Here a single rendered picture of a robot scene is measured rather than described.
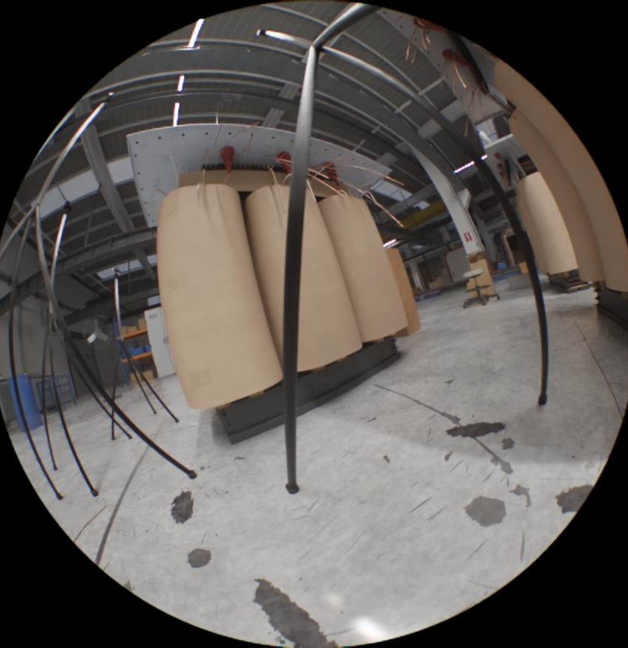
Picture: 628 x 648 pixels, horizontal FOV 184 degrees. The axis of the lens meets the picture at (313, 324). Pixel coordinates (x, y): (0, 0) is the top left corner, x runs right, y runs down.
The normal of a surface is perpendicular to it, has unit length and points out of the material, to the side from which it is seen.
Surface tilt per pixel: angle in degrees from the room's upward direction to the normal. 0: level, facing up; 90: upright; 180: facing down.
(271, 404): 90
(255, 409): 90
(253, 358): 90
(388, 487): 0
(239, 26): 174
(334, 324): 90
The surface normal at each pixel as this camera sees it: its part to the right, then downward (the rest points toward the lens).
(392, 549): -0.28, -0.96
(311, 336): 0.09, -0.02
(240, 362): 0.49, -0.14
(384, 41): 0.32, 0.94
